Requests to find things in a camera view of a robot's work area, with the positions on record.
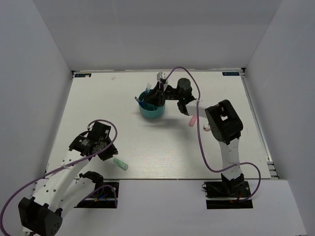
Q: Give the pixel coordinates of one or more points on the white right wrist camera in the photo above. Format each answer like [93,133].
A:
[162,78]

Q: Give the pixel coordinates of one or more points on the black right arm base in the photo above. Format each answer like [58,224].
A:
[219,198]

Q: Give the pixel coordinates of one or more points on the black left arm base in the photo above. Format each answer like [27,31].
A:
[104,198]

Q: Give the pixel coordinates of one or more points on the blue ballpoint pen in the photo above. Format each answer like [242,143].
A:
[137,99]

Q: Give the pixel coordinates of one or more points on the blue right corner label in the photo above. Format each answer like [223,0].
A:
[230,74]

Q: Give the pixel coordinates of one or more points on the pink eraser stick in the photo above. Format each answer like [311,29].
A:
[192,121]

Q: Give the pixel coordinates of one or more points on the pink correction tape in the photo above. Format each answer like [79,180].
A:
[206,127]

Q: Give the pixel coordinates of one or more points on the blue left corner label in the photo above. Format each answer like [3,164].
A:
[82,75]

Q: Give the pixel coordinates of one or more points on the blue corner label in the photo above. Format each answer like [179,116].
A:
[230,74]
[82,75]

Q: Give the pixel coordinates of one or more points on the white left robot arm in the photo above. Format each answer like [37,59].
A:
[44,212]

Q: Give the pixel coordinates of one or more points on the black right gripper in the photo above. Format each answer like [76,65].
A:
[157,96]

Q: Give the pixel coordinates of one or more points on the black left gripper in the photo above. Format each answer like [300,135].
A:
[109,154]

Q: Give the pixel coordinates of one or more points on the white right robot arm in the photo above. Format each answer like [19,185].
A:
[223,120]

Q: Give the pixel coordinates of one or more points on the green transparent eraser case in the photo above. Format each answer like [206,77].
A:
[120,164]

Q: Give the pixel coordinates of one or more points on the teal round organizer container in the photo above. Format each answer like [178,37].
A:
[150,111]

